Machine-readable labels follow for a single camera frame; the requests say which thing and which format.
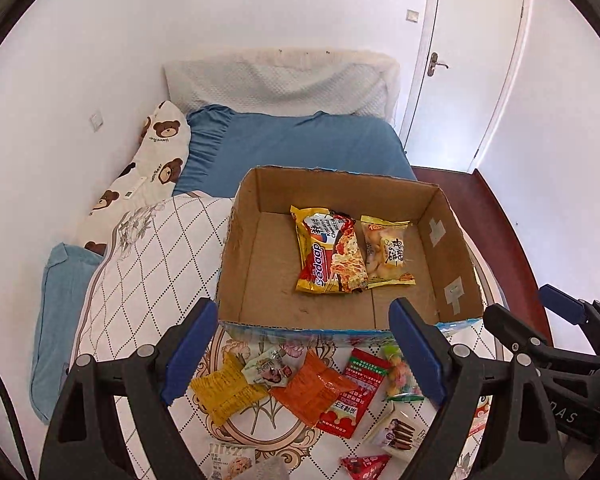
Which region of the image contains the colourful candy balls bag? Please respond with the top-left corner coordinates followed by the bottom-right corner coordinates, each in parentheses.
top-left (381, 344), bottom-right (424, 402)

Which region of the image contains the yellow cookie snack bag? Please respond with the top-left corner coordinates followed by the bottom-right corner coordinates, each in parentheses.
top-left (360, 216), bottom-right (416, 288)

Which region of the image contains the panda print snack bag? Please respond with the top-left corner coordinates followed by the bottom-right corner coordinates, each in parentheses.
top-left (468, 396), bottom-right (491, 437)

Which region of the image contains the metal door handle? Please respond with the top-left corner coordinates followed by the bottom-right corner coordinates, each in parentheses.
top-left (426, 52), bottom-right (450, 77)

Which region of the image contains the white patterned quilt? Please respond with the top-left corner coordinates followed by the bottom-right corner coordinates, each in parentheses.
top-left (68, 190), bottom-right (512, 480)

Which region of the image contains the blue bed sheet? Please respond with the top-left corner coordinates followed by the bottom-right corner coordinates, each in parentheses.
top-left (173, 104), bottom-right (416, 197)

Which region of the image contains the white candy packet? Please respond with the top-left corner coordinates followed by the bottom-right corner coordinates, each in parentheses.
top-left (242, 347), bottom-right (294, 388)

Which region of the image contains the white quilted headboard cover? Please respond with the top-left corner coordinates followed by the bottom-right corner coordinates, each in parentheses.
top-left (163, 48), bottom-right (400, 122)

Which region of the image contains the bear print pillow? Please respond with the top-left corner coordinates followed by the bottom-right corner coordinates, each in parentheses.
top-left (74, 101), bottom-right (190, 255)

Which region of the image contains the white wall socket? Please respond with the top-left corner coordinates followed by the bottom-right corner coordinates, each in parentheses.
top-left (90, 110), bottom-right (104, 132)

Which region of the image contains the Sedaap instant noodle packet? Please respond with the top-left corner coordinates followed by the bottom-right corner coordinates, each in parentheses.
top-left (290, 206), bottom-right (368, 295)

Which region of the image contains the light blue folded blanket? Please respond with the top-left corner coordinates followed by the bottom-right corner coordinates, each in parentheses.
top-left (29, 243), bottom-right (102, 425)

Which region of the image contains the white wall switch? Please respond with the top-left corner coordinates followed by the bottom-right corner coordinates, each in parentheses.
top-left (406, 10), bottom-right (419, 23)

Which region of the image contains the Franzzi chocolate biscuit packet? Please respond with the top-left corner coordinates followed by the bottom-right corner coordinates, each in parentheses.
top-left (365, 408), bottom-right (428, 463)

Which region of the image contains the dark red wooden footboard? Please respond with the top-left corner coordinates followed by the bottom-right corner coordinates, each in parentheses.
top-left (414, 167), bottom-right (553, 341)

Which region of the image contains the open cardboard box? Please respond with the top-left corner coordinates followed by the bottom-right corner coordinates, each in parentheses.
top-left (216, 167), bottom-right (483, 344)

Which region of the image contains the orange snack packet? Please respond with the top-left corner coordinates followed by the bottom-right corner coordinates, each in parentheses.
top-left (270, 350), bottom-right (358, 427)

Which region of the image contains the yellow snack packet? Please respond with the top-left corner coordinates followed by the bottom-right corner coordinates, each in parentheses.
top-left (189, 353), bottom-right (268, 427)

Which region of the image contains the red triangular snack packet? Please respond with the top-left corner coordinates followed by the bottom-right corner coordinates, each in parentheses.
top-left (340, 454), bottom-right (391, 480)

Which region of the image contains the white door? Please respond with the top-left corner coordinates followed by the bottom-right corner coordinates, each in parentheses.
top-left (400, 0), bottom-right (532, 172)

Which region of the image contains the white oat cookie packet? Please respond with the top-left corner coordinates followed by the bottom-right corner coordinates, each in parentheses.
top-left (209, 441), bottom-right (256, 480)

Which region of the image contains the red spicy strip packet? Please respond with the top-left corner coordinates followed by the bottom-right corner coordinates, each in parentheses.
top-left (317, 349), bottom-right (390, 439)

